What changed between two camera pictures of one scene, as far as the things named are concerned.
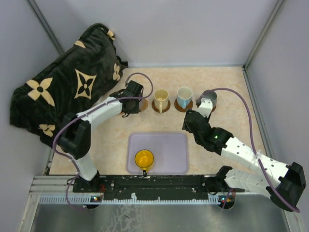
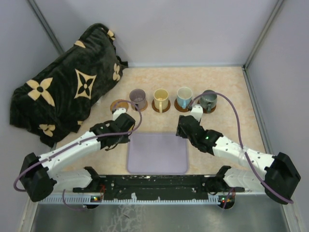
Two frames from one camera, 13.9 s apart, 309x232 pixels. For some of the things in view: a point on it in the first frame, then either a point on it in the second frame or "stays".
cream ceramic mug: [161, 99] stays
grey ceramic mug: [212, 95] stays
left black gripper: [135, 110] → [125, 139]
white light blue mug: [184, 95] stays
